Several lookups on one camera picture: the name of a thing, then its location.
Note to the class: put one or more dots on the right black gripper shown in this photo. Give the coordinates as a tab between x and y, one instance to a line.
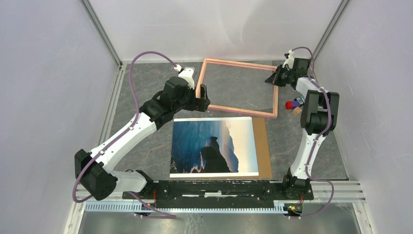
274	79

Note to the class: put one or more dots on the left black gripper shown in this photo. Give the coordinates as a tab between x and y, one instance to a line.
198	104

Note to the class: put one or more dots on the pink wooden picture frame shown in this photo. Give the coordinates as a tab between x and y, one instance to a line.
273	114

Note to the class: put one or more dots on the sea landscape photo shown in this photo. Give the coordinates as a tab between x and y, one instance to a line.
213	147

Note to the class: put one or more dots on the brown cardboard backing board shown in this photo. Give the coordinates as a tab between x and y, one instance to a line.
262	148

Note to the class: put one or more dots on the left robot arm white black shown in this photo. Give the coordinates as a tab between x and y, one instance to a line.
94	169

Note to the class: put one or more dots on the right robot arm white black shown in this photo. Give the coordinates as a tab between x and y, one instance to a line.
318	118

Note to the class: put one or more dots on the red purple toy block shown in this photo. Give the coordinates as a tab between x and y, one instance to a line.
290	105

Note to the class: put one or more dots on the blue owl toy block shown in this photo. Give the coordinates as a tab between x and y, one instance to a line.
300	100

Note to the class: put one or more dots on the small brown wooden cube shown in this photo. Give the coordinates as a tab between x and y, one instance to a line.
297	111

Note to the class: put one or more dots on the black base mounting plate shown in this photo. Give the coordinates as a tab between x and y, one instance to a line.
224	194

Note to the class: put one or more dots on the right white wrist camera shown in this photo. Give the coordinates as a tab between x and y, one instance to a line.
289	62

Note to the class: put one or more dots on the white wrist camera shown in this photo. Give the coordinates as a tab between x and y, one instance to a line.
187	74
289	62

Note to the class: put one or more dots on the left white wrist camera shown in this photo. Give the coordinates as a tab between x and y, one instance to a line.
187	74

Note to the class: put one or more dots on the aluminium rail frame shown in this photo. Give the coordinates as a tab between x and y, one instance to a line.
143	207

